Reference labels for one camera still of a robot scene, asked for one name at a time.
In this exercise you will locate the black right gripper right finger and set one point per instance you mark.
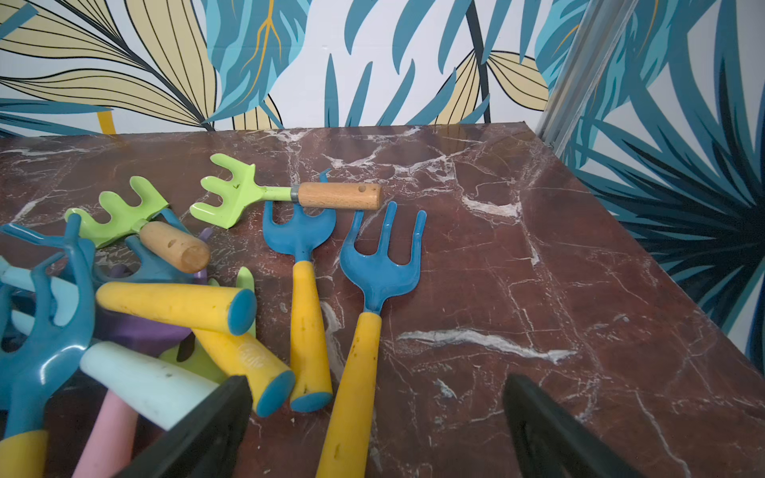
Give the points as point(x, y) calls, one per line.
point(549, 442)

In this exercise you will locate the green rake wooden handle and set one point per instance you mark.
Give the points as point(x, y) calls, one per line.
point(183, 251)
point(241, 191)

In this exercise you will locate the green rake wooden handle far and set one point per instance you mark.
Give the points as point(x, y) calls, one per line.
point(241, 191)

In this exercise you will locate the green rake wooden handle near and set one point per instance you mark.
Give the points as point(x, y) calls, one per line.
point(183, 251)

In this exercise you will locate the blue fork yellow handle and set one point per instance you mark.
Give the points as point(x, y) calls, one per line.
point(309, 360)
point(346, 446)

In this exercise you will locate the green shovel wooden handle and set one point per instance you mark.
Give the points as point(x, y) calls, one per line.
point(197, 358)

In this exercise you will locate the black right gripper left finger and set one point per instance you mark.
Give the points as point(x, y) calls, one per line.
point(206, 442)

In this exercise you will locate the blue rake yellow handle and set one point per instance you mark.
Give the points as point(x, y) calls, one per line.
point(270, 380)
point(227, 310)

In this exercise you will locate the aluminium frame post right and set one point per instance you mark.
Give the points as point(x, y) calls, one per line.
point(594, 41)

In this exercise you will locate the light blue fork white handle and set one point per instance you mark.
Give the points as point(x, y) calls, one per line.
point(159, 391)

